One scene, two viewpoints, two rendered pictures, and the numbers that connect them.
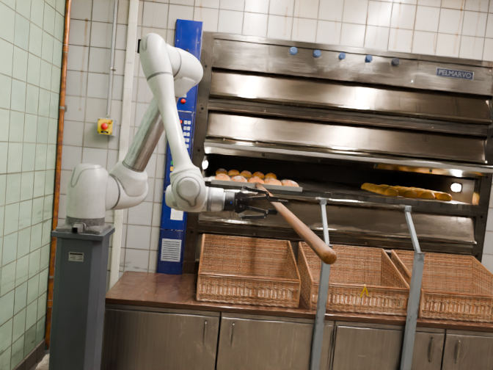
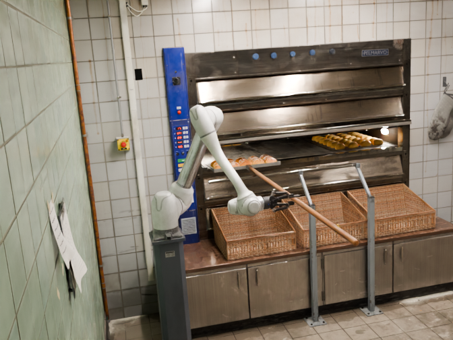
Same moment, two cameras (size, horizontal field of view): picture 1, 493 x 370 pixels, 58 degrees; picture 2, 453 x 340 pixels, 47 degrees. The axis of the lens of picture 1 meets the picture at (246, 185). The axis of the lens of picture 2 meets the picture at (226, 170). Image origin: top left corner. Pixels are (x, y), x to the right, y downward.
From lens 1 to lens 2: 167 cm
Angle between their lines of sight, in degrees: 13
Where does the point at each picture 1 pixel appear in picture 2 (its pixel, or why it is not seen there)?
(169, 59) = (212, 121)
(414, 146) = (352, 112)
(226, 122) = not seen: hidden behind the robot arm
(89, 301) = (182, 278)
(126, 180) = (184, 196)
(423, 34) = (349, 26)
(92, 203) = (172, 218)
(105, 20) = (104, 58)
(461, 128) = (384, 92)
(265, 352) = (280, 283)
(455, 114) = (379, 83)
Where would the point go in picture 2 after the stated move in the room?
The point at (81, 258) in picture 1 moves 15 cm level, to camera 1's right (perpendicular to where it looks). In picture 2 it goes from (173, 254) to (197, 251)
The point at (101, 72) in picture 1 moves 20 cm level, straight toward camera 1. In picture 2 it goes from (109, 100) to (118, 102)
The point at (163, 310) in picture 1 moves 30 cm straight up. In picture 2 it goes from (207, 272) to (204, 233)
